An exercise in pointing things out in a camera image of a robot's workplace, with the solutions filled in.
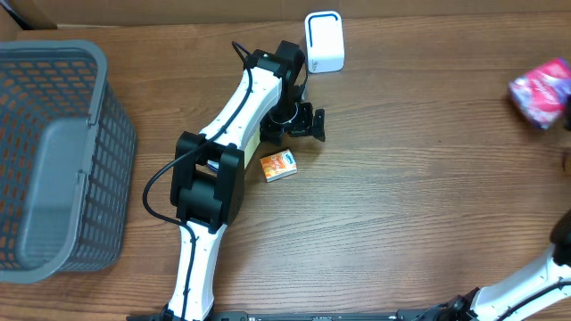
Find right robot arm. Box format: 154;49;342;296
438;213;570;320

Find red purple Carefree pad pack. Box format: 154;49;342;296
509;57;570;129

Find orange tissue pack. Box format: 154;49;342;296
260;149;298;183

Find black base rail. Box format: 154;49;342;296
127;309;451;321

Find grey plastic shopping basket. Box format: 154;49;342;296
1;40;137;284

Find yellow snack bag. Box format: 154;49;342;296
207;130;261;172

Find white barcode scanner stand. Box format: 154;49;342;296
304;11;345;74

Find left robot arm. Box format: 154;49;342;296
160;41;326;320

